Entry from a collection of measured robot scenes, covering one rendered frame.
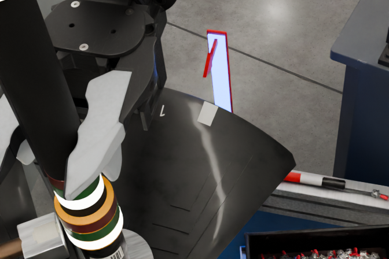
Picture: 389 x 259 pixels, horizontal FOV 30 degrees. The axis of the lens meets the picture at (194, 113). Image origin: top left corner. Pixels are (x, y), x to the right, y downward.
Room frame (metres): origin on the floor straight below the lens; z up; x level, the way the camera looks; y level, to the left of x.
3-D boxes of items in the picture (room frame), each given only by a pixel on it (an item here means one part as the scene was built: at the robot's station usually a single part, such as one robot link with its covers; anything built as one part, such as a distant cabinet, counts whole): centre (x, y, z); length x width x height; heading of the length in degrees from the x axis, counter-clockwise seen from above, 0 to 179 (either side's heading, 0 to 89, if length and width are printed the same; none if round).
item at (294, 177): (0.57, -0.14, 0.87); 0.14 x 0.01 x 0.01; 69
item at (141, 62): (0.31, 0.04, 1.47); 0.09 x 0.05 x 0.02; 169
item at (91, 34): (0.38, 0.05, 1.44); 0.12 x 0.08 x 0.09; 158
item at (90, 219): (0.27, 0.09, 1.37); 0.04 x 0.04 x 0.05
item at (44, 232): (0.27, 0.12, 1.35); 0.02 x 0.02 x 0.02; 13
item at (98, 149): (0.27, 0.06, 1.45); 0.09 x 0.03 x 0.06; 169
